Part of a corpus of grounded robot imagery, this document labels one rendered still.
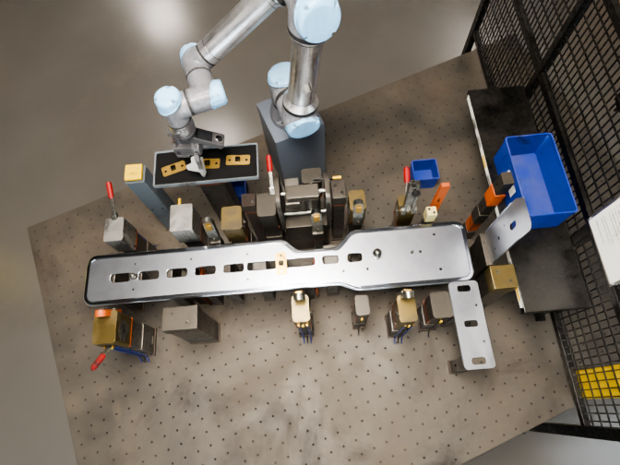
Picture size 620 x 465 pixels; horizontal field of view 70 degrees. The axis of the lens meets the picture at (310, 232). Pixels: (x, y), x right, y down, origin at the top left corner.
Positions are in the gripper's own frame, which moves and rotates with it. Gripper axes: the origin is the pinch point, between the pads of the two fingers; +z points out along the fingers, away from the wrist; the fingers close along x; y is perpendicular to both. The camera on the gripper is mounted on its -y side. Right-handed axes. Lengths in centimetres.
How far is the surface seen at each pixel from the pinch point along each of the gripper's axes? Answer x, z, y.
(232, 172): 3.9, 1.7, -8.6
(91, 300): 45, 18, 42
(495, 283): 42, 12, -96
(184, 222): 20.3, 6.7, 7.8
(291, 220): 13.8, 21.1, -27.7
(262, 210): 14.9, 9.7, -18.5
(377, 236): 22, 18, -60
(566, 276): 39, 15, -121
